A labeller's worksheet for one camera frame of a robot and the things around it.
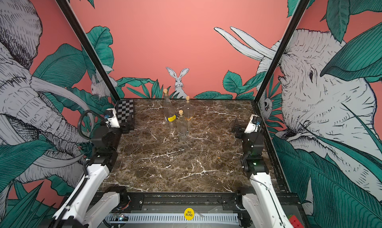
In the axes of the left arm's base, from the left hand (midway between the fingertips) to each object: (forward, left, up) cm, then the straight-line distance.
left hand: (121, 113), depth 74 cm
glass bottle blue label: (+13, -28, -31) cm, 44 cm away
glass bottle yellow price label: (+9, -23, -18) cm, 30 cm away
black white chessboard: (+27, +15, -26) cm, 40 cm away
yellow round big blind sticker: (-42, -33, -28) cm, 60 cm away
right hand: (-5, -62, -1) cm, 62 cm away
